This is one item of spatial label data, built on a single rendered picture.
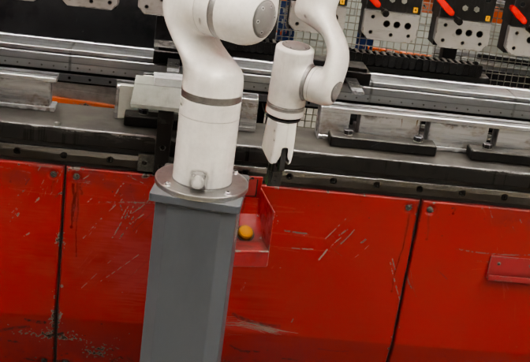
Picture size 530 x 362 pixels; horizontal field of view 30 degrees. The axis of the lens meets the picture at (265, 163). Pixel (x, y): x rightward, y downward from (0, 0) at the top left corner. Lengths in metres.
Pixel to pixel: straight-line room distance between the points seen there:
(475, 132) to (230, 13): 1.22
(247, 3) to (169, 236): 0.49
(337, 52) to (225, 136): 0.33
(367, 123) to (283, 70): 0.73
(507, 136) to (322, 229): 0.59
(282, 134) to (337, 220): 0.65
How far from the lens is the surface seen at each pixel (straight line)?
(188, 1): 1.88
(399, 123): 2.80
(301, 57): 2.09
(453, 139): 2.86
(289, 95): 2.12
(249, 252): 2.44
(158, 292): 2.03
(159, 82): 2.63
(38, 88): 2.75
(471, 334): 2.99
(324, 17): 2.10
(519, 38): 2.80
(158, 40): 2.71
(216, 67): 1.89
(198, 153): 1.92
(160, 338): 2.08
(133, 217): 2.72
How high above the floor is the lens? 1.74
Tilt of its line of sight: 20 degrees down
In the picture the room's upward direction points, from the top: 8 degrees clockwise
